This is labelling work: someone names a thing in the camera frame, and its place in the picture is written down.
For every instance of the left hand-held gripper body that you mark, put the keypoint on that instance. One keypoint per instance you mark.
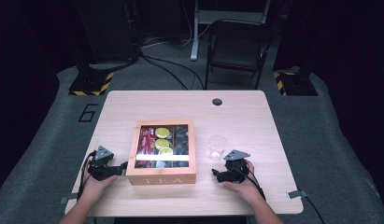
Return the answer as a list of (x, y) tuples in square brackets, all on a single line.
[(101, 170)]

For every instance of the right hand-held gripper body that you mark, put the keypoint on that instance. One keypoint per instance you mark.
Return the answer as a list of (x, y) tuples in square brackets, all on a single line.
[(236, 172)]

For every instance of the wooden tea box glass lid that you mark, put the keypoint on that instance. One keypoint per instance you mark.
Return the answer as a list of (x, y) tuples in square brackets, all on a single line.
[(161, 177)]

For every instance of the person's right hand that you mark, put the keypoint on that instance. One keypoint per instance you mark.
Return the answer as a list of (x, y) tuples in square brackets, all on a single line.
[(247, 188)]

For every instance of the person's left hand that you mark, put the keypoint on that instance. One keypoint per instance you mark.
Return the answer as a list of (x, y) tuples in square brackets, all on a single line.
[(94, 189)]

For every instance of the clear glass cup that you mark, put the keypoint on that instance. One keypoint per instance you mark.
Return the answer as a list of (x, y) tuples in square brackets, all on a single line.
[(217, 145)]

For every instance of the row of red tea packets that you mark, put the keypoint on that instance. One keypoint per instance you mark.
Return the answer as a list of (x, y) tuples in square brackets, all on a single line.
[(145, 143)]

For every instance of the pile of dark tea bags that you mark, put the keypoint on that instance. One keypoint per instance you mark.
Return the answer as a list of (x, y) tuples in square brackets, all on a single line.
[(181, 140)]

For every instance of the black striped stand base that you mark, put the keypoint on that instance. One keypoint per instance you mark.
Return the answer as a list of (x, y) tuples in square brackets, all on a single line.
[(297, 84), (91, 84)]

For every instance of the black folding chair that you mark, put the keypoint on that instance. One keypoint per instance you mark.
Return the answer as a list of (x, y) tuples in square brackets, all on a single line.
[(239, 46)]

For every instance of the dark cabinet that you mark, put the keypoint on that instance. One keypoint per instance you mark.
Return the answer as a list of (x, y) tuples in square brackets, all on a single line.
[(108, 28)]

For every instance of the white desk frame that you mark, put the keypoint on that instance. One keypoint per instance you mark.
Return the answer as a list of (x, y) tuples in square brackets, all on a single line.
[(195, 37)]

